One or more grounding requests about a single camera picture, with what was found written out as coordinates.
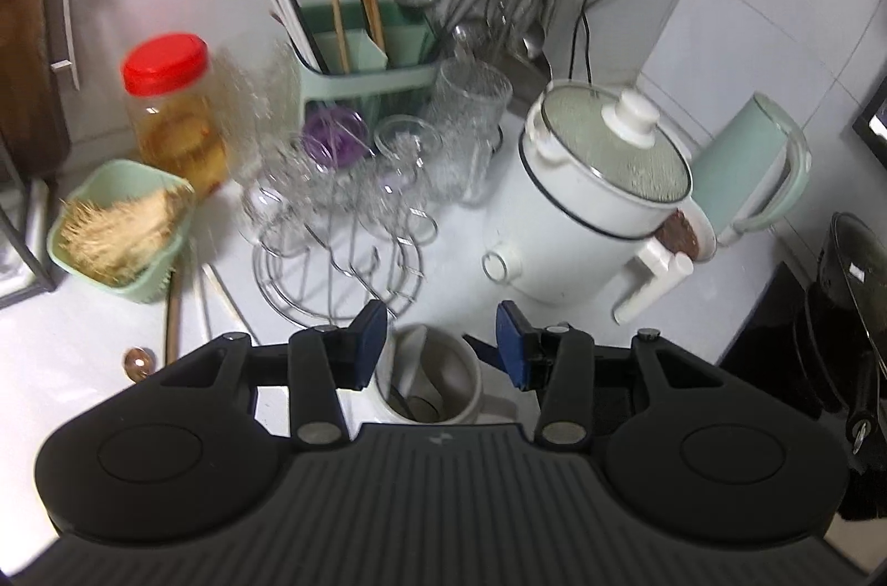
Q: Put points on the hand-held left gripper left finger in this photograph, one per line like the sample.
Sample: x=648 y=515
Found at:
x=364 y=343

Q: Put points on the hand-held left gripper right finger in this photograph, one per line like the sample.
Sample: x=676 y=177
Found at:
x=511 y=347

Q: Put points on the white ceramic mug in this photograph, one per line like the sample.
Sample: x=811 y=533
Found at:
x=471 y=381

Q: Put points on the wooden chopstick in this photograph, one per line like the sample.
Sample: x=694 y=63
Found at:
x=173 y=316

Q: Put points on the white electric cooking pot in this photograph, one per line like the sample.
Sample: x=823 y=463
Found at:
x=582 y=225

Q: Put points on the inverted stemmed glass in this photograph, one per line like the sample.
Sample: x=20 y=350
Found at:
x=346 y=177

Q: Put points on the bowl of brown food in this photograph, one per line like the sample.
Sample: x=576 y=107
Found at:
x=682 y=236

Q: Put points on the purple plastic lid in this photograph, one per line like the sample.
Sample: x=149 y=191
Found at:
x=336 y=135

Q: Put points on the tall textured glass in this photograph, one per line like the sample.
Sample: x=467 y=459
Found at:
x=471 y=128

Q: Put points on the green plastic basket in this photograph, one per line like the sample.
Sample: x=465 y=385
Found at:
x=138 y=281

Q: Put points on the patterned glass mug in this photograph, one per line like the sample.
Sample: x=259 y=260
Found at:
x=256 y=108

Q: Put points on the enoki mushroom bundle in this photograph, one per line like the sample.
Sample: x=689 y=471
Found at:
x=118 y=232

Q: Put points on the green utensil holder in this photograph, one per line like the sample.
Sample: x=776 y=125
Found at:
x=374 y=73

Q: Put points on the red lid plastic jar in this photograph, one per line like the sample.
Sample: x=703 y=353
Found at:
x=177 y=135

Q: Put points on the pale green electric kettle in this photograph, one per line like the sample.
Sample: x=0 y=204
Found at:
x=748 y=156

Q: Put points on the black metal dish rack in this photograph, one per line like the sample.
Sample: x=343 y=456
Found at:
x=48 y=274

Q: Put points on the black wok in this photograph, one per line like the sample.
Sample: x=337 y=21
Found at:
x=845 y=295

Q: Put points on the bunch of assorted chopsticks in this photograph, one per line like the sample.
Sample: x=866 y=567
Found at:
x=339 y=4

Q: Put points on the small steel ladle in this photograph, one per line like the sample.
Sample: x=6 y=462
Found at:
x=414 y=2

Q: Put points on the wooden cutting board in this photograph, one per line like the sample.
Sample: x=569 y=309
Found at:
x=28 y=38

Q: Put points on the black framed wall device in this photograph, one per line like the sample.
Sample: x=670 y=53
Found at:
x=870 y=122

